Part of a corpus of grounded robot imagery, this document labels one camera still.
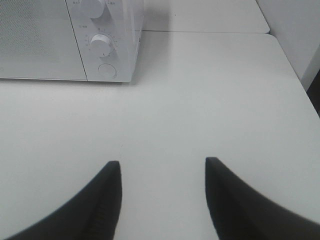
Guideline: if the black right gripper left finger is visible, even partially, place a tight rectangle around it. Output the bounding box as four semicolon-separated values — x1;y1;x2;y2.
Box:
11;161;123;240

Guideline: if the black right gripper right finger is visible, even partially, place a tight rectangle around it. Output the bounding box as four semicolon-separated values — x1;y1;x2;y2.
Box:
205;157;320;240

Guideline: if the round white door button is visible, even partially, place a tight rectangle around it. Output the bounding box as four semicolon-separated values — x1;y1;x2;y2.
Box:
98;63;117;79

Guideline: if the white timer knob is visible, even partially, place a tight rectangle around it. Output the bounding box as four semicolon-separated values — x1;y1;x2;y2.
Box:
89;34;113;58

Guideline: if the white microwave door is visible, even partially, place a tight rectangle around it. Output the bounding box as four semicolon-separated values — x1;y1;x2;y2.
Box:
0;0;87;81

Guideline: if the white microwave oven body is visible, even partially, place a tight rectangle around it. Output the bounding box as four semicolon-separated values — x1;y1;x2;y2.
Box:
66;0;144;83

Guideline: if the white partition panel right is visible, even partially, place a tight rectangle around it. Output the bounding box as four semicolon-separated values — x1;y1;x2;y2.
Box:
257;0;320;91

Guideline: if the upper white power knob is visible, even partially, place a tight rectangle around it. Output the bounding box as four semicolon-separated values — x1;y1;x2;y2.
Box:
80;0;106;19

